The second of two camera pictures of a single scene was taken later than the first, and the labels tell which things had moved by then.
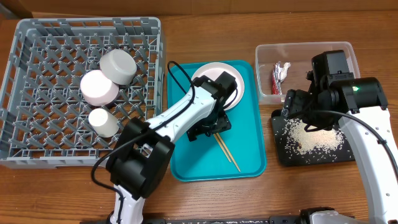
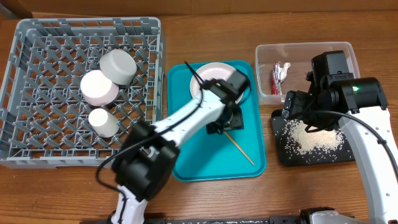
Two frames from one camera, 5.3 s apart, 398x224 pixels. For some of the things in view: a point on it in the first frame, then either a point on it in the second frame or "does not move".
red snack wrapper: (279, 73) does not move
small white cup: (102, 123) does not move
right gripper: (292, 104) does not move
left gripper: (223, 121) → (237, 119)
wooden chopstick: (229, 150) → (239, 147)
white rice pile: (306, 142) does not move
